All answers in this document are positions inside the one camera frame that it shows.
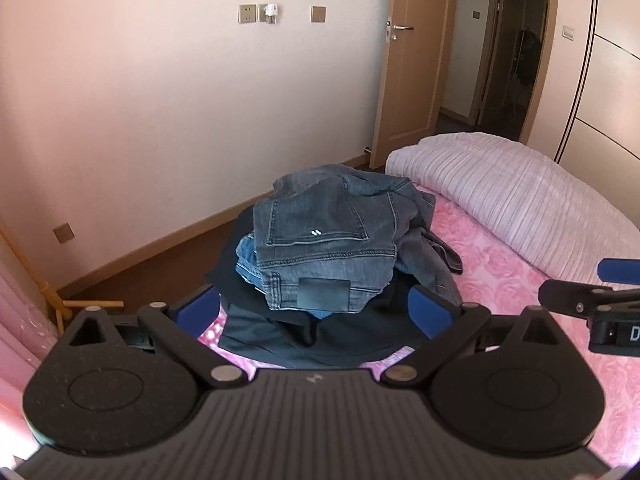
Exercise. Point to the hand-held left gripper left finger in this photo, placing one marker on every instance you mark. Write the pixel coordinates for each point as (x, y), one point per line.
(192, 312)

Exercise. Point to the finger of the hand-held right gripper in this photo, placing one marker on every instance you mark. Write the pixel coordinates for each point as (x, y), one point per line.
(565, 297)
(620, 271)

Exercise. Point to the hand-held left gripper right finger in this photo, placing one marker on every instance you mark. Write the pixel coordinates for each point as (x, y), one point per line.
(425, 310)

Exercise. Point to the pink rose blanket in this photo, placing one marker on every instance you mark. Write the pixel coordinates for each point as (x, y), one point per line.
(500, 265)

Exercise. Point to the blue jeans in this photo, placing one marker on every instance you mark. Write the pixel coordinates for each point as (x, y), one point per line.
(247, 260)

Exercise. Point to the black garment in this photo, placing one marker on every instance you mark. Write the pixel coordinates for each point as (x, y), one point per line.
(340, 340)

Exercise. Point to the light grey jeans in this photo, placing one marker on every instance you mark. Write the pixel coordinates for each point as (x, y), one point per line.
(400, 210)

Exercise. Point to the striped pale quilt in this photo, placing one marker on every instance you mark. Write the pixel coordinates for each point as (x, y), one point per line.
(510, 190)

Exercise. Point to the yellow wooden rack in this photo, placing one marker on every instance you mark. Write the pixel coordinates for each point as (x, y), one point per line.
(52, 300)

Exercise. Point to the pink cloth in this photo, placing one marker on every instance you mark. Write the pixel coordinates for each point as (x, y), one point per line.
(20, 340)

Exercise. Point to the white wardrobe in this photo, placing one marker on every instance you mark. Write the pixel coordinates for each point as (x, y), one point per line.
(600, 60)

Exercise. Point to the wooden door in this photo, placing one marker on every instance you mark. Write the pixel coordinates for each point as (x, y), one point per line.
(415, 60)

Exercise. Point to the low wall socket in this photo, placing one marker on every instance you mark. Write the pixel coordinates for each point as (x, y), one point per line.
(64, 233)

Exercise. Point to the white light switch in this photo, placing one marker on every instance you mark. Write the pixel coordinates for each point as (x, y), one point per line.
(568, 31)

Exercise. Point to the wall switch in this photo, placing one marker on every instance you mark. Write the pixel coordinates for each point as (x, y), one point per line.
(318, 13)

